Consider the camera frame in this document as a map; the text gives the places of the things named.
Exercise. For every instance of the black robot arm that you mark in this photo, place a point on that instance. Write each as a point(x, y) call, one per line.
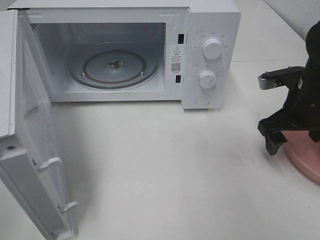
point(312, 42)

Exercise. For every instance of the pink plate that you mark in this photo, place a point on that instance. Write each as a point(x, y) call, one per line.
point(303, 153)

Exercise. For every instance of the lower white microwave knob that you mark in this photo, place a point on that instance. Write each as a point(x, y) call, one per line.
point(207, 79)

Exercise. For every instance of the white microwave oven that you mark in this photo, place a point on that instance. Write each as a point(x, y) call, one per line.
point(179, 26)

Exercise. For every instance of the white microwave door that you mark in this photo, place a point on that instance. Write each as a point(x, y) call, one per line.
point(31, 164)

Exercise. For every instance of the round white door button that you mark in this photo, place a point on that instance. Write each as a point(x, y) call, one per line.
point(203, 99)

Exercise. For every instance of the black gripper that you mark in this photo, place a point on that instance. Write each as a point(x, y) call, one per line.
point(300, 112)

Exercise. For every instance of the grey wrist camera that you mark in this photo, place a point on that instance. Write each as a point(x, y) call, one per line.
point(288, 77)

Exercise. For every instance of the white microwave knob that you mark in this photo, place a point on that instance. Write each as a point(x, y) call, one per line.
point(207, 79)
point(212, 48)

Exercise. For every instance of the glass turntable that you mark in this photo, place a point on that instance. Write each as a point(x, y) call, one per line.
point(115, 65)

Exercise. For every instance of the upper white microwave knob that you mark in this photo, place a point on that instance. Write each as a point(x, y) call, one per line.
point(212, 48)

